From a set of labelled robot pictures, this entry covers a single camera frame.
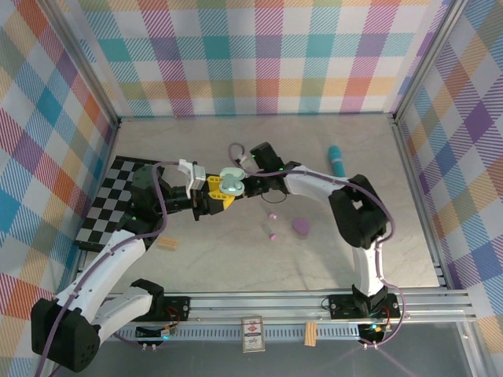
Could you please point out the mint green earbud charging case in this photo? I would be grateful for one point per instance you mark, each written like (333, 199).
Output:
(232, 173)

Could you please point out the purple earbud charging case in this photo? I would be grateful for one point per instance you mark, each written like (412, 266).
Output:
(301, 227)

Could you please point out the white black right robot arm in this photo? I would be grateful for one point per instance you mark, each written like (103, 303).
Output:
(314, 184)

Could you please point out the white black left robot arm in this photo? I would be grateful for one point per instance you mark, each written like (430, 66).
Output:
(118, 255)

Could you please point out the small wooden block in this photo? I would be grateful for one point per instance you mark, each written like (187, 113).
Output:
(167, 243)
(310, 334)

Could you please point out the teal marker pen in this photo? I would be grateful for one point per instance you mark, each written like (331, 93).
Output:
(337, 161)

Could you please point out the black white checkerboard plate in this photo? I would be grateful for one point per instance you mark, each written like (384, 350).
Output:
(106, 204)

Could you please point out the small circuit board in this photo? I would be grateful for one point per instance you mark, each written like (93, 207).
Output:
(167, 333)
(375, 329)

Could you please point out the playing card box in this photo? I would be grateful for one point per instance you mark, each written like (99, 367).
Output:
(252, 334)

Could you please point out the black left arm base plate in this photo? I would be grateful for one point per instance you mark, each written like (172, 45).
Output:
(181, 308)

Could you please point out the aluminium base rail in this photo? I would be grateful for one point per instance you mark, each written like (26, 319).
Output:
(255, 304)

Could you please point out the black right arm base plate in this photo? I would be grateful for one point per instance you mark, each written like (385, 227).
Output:
(342, 306)

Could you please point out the aluminium corner post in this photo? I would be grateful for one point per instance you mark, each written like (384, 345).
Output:
(88, 70)
(428, 59)

